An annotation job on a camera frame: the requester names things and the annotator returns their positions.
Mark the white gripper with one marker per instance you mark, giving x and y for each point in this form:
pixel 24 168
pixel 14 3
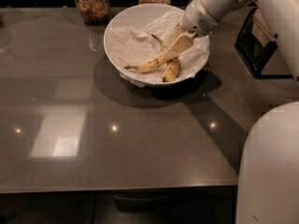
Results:
pixel 196 18

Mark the long yellow banana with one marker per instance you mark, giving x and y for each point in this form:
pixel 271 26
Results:
pixel 153 63

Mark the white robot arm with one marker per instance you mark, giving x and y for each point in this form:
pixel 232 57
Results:
pixel 268 183

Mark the short yellow banana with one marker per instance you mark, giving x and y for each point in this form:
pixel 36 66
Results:
pixel 172 67

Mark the white bowl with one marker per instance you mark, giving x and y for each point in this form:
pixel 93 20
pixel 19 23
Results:
pixel 137 16

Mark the glass jar with nuts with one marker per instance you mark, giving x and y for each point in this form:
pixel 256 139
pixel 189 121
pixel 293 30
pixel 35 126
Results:
pixel 93 11

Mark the black wire napkin holder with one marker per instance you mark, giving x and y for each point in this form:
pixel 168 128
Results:
pixel 256 46

